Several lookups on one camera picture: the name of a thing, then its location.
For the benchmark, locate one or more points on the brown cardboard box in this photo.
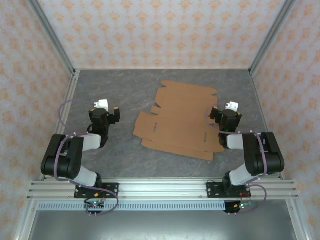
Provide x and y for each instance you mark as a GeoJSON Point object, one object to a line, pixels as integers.
{"type": "Point", "coordinates": [180, 120]}

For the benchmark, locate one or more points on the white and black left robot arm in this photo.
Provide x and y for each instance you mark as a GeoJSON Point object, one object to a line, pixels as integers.
{"type": "Point", "coordinates": [67, 155]}

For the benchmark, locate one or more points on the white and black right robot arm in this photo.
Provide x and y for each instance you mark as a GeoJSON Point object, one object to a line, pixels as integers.
{"type": "Point", "coordinates": [252, 155]}

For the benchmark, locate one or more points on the grey metal panel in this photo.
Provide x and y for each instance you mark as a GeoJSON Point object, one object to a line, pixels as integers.
{"type": "Point", "coordinates": [162, 225]}

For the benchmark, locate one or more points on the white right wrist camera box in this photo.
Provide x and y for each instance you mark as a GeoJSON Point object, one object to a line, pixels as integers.
{"type": "Point", "coordinates": [232, 106]}

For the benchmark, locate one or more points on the aluminium side rail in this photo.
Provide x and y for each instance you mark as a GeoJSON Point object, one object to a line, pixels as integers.
{"type": "Point", "coordinates": [257, 92]}
{"type": "Point", "coordinates": [72, 86]}

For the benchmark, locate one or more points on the aluminium frame post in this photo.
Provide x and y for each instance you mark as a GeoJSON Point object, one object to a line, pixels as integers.
{"type": "Point", "coordinates": [53, 37]}
{"type": "Point", "coordinates": [271, 37]}

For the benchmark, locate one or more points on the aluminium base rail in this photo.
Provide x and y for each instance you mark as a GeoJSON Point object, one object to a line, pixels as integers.
{"type": "Point", "coordinates": [162, 190]}

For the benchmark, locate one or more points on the aluminium lower frame bar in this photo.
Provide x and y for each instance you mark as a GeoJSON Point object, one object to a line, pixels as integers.
{"type": "Point", "coordinates": [25, 225]}
{"type": "Point", "coordinates": [297, 225]}

